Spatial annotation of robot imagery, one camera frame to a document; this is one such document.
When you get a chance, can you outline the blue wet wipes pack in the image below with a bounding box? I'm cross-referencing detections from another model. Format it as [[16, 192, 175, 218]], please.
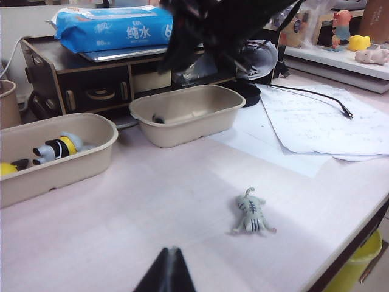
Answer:
[[45, 4, 176, 54]]

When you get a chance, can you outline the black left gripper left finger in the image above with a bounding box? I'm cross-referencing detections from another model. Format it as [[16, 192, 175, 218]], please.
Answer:
[[132, 246, 173, 292]]

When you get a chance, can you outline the pink toy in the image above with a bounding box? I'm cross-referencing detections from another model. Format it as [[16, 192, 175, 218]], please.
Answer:
[[354, 46, 389, 66]]

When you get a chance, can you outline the small grey tabby cat doll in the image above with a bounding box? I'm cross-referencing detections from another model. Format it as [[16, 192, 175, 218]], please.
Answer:
[[225, 186, 278, 238]]

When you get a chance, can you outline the black wooden desk organizer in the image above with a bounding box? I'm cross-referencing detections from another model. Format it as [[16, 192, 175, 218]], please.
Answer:
[[19, 29, 286, 118]]

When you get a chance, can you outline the plain white paper sheet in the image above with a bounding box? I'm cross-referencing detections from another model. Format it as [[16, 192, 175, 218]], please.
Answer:
[[208, 106, 337, 179]]

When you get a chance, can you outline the yellow and black doll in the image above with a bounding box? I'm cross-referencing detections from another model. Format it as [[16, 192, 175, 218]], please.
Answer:
[[0, 158, 30, 181]]

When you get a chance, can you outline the thin white cable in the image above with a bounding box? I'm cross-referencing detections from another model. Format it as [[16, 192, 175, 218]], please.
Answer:
[[1, 37, 24, 82]]

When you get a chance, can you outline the printed white paper sheet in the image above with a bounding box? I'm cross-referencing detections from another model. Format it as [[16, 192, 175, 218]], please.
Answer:
[[260, 83, 389, 158]]

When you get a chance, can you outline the black cable with plug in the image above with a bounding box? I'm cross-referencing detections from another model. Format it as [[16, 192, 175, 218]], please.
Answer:
[[266, 84, 355, 120]]

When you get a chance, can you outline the striped doll with pale hat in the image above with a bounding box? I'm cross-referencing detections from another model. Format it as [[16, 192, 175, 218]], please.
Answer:
[[32, 131, 98, 167]]

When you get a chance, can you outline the orange cartoon figurine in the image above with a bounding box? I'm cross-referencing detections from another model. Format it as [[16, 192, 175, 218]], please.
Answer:
[[330, 9, 353, 50]]

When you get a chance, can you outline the small beige cardboard box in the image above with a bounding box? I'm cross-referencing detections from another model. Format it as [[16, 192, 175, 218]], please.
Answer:
[[131, 71, 173, 94]]

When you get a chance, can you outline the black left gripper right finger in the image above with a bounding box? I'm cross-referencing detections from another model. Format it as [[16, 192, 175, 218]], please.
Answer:
[[170, 247, 197, 292]]

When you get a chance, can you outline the yellow toy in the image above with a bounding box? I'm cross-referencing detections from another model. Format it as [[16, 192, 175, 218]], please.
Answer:
[[347, 34, 373, 53]]

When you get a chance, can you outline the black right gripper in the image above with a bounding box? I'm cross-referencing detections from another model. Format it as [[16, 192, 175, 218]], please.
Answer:
[[157, 0, 253, 76]]

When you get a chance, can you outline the silver laptop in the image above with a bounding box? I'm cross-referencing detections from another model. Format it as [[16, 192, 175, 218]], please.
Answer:
[[76, 42, 205, 63]]

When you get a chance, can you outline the beige paper pulp box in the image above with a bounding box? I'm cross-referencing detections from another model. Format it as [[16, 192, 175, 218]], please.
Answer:
[[0, 112, 120, 210], [128, 84, 247, 150]]

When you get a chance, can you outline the white shelf board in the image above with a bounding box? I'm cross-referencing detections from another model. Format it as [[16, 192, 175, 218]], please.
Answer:
[[284, 44, 389, 94]]

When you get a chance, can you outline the brown paper cup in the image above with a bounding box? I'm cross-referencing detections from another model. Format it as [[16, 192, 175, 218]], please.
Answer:
[[0, 79, 22, 130]]

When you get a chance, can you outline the yellow bin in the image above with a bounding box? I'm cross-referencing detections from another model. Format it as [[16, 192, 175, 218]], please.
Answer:
[[321, 229, 384, 292]]

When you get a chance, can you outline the black round stand base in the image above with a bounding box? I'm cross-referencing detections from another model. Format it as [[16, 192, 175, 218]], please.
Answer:
[[236, 81, 263, 108]]

